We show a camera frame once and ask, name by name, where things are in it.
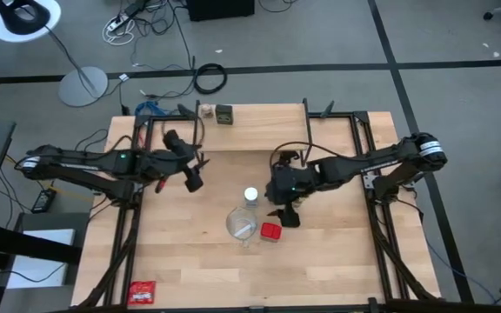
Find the wooden shelf black metal frame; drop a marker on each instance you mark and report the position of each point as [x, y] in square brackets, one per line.
[250, 139]

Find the black pepper dark green tin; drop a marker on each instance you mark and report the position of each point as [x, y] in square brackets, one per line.
[224, 114]

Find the smoked paprika red tin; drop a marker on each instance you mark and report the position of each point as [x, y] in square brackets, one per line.
[271, 231]

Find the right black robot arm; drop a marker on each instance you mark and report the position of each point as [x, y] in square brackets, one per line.
[363, 165]

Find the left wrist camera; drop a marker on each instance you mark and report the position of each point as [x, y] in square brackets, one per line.
[194, 180]

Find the white flat panel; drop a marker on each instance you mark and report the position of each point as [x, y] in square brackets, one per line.
[42, 261]

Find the small cork-topped glass jar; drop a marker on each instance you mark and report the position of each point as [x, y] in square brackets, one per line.
[207, 111]

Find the black aluminium table frame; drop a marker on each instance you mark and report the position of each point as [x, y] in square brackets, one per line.
[168, 117]

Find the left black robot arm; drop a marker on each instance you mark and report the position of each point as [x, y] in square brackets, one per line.
[81, 163]

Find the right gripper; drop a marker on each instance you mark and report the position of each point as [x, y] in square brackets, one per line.
[283, 197]

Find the clear glass mug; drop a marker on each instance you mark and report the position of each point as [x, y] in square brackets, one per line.
[242, 224]

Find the black clamp-mounted device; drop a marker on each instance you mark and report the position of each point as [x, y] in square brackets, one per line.
[411, 178]

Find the bagel seasoning jar white lid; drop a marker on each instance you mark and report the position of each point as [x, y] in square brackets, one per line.
[251, 195]

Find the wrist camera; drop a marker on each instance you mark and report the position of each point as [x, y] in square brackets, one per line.
[194, 180]
[289, 216]

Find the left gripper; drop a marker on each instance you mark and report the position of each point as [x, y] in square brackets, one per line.
[176, 158]

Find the red snack packet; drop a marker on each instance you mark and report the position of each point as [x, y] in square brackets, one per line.
[142, 292]

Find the black box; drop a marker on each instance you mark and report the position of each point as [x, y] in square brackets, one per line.
[220, 8]

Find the white power strip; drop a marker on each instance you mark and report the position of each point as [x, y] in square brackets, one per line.
[118, 21]

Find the black power adapter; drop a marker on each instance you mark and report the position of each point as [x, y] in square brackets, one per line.
[44, 200]

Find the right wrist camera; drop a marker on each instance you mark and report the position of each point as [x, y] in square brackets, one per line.
[289, 216]

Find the floor lamp grey round base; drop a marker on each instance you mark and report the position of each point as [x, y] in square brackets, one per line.
[83, 87]

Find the grey side cabinet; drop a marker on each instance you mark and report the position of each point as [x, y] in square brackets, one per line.
[50, 219]

